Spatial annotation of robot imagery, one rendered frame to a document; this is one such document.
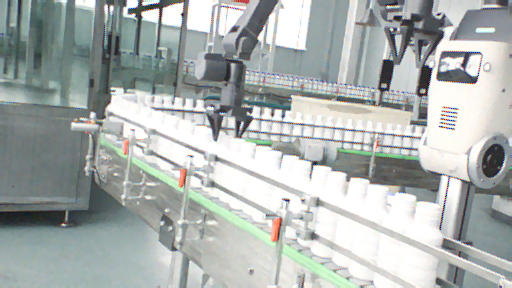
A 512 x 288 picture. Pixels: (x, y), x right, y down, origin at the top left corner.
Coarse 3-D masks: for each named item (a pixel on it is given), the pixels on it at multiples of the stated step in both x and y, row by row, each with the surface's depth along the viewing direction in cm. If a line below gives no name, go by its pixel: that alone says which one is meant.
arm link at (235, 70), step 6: (228, 60) 145; (234, 60) 146; (228, 66) 144; (234, 66) 144; (240, 66) 144; (246, 66) 146; (228, 72) 145; (234, 72) 144; (240, 72) 145; (228, 78) 145; (234, 78) 144; (240, 78) 145; (240, 84) 146
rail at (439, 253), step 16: (144, 128) 191; (224, 160) 143; (256, 176) 130; (224, 192) 142; (288, 192) 119; (256, 208) 129; (336, 208) 105; (368, 224) 98; (320, 240) 109; (400, 240) 92; (416, 240) 89; (448, 240) 93; (352, 256) 101; (448, 256) 84; (480, 256) 88; (496, 256) 86; (384, 272) 94; (480, 272) 79
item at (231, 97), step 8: (224, 88) 146; (232, 88) 145; (240, 88) 146; (224, 96) 146; (232, 96) 145; (240, 96) 146; (208, 104) 148; (216, 104) 144; (224, 104) 145; (232, 104) 145; (240, 104) 147
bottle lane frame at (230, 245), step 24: (120, 168) 205; (144, 168) 184; (120, 192) 204; (144, 192) 184; (168, 192) 168; (192, 192) 154; (144, 216) 184; (192, 216) 154; (216, 216) 142; (216, 240) 141; (240, 240) 131; (264, 240) 122; (216, 264) 141; (240, 264) 131; (264, 264) 122; (288, 264) 115; (312, 264) 108
